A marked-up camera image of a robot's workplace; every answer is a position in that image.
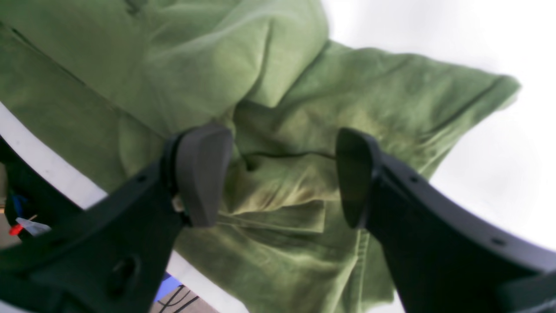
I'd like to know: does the olive green T-shirt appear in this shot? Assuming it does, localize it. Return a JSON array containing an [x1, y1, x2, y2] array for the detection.
[[1, 0, 520, 313]]

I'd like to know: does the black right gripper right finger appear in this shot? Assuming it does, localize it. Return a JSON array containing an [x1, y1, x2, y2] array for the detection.
[[335, 127, 556, 313]]

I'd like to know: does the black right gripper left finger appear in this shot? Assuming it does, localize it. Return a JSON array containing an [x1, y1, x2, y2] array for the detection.
[[1, 123, 234, 313]]

